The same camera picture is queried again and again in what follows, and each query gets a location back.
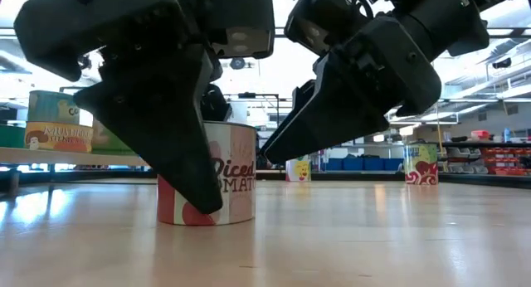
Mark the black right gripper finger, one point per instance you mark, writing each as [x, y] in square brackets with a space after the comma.
[305, 94]
[332, 121]

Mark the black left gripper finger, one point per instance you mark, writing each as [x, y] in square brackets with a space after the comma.
[220, 108]
[166, 133]

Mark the light green label can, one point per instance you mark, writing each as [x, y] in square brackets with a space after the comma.
[108, 144]

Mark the white mixed fruit can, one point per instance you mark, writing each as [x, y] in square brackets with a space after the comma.
[299, 171]

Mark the diced tomato can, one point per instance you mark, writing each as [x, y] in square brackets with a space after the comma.
[240, 175]

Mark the yellow can with red swirls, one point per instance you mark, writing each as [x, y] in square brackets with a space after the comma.
[421, 166]

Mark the teal corn can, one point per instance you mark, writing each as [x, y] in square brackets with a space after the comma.
[50, 108]

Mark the short yellow mushroom can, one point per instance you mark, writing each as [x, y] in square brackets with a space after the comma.
[58, 137]

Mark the short dark green can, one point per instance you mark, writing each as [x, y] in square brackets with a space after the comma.
[11, 137]

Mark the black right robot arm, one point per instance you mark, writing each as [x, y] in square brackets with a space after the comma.
[435, 17]

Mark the blue storage bin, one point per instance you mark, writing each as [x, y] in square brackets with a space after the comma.
[334, 164]
[383, 164]
[353, 164]

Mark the black round fixture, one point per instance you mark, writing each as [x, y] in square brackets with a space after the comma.
[237, 63]

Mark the red container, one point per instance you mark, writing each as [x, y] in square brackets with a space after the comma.
[480, 134]

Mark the light wooden board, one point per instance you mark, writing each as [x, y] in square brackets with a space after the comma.
[62, 157]

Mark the blue bottle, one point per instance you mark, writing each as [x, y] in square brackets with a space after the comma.
[507, 135]

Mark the red parts bin rack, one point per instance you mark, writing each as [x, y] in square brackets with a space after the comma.
[508, 162]

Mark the black aluminium table frame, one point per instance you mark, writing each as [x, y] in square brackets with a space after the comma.
[352, 176]

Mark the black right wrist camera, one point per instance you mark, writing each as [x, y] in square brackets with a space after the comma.
[319, 17]

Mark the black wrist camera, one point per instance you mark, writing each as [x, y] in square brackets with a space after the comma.
[319, 17]
[245, 13]

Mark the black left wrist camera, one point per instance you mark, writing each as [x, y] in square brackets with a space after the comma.
[245, 13]

